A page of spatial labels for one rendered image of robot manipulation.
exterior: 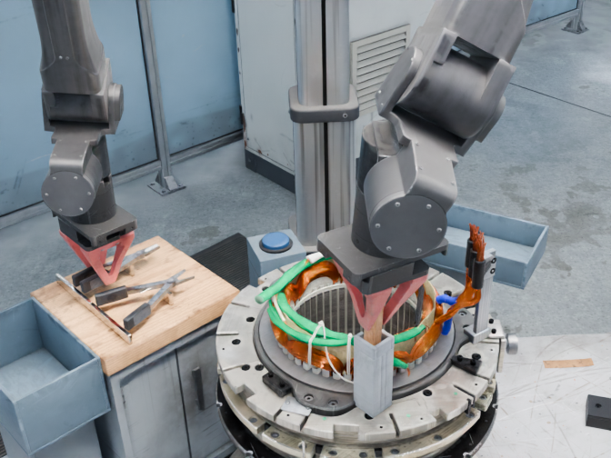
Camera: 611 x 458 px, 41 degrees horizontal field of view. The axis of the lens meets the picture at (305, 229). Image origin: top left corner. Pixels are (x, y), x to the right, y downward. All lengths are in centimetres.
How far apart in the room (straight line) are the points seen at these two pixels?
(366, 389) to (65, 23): 47
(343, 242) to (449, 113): 16
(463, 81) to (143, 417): 64
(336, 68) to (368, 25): 203
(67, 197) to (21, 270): 227
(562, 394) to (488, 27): 84
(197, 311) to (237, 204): 238
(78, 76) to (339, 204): 59
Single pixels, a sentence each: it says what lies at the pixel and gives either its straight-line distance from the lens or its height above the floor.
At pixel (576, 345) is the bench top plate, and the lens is 147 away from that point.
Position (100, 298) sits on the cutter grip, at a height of 109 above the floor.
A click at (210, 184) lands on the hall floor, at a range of 357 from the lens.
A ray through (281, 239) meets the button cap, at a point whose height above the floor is 104.
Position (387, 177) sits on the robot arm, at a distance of 61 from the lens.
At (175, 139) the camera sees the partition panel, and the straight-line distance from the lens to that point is 353.
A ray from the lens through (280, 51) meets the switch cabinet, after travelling 321.
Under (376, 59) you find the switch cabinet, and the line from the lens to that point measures 337.
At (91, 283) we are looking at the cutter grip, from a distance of 108.
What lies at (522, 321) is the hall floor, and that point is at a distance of 279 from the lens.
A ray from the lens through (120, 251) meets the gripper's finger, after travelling 106.
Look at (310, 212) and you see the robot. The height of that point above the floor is 99.
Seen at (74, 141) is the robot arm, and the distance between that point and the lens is 95.
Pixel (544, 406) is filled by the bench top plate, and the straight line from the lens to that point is 134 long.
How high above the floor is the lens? 169
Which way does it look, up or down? 32 degrees down
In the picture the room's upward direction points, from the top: 2 degrees counter-clockwise
